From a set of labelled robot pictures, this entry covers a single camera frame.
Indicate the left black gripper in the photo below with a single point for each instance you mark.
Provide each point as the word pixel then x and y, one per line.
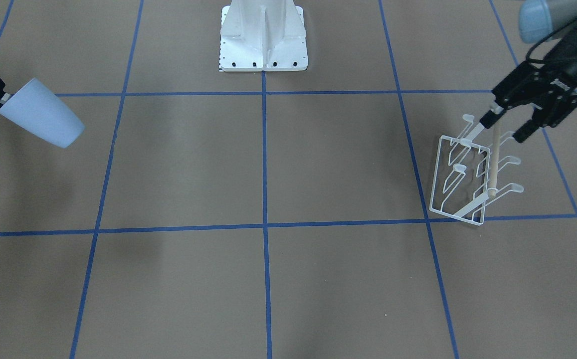
pixel 573 54

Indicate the light blue plastic cup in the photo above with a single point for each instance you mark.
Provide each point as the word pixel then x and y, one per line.
pixel 38 110

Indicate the white wire cup holder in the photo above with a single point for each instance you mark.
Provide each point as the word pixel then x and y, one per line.
pixel 466 178

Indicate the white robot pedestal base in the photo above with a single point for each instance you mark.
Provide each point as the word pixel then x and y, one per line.
pixel 262 35

